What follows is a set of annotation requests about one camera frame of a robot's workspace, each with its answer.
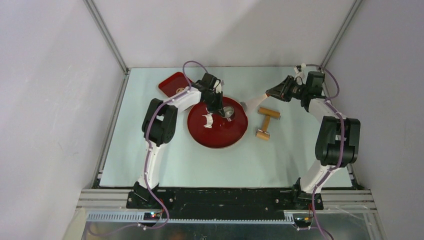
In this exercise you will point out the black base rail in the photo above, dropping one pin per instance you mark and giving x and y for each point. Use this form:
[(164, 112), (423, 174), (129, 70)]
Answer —
[(232, 204)]

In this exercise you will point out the white dough ball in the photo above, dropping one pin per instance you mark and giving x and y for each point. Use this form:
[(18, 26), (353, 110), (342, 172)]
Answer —
[(209, 120)]

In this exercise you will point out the rectangular red tray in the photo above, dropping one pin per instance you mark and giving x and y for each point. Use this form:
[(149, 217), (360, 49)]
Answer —
[(174, 84)]

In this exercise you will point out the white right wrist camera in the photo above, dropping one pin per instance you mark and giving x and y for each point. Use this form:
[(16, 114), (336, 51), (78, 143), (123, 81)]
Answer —
[(299, 73)]

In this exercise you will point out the small metal cup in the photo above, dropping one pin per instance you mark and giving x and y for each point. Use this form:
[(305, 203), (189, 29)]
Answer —
[(229, 113)]

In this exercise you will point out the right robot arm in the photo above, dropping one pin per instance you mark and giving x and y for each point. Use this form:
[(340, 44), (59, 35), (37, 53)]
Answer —
[(337, 143)]

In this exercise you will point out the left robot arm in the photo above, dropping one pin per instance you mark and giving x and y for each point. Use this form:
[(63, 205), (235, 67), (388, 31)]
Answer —
[(160, 121)]

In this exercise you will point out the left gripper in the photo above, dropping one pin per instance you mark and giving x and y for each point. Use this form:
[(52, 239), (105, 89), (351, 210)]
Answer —
[(218, 107)]

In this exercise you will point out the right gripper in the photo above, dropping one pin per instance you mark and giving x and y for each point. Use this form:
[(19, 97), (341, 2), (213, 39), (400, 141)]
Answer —
[(281, 91)]

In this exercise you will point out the round red plate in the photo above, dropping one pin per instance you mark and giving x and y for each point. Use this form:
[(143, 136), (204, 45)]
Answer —
[(222, 133)]

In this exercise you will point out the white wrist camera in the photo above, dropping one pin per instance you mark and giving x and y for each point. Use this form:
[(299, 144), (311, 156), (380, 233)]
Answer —
[(299, 73), (217, 87)]

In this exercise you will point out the wooden dough roller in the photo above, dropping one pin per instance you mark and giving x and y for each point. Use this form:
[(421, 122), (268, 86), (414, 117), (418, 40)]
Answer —
[(262, 133)]

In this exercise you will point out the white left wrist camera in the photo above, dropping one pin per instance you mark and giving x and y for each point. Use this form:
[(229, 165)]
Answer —
[(217, 87)]

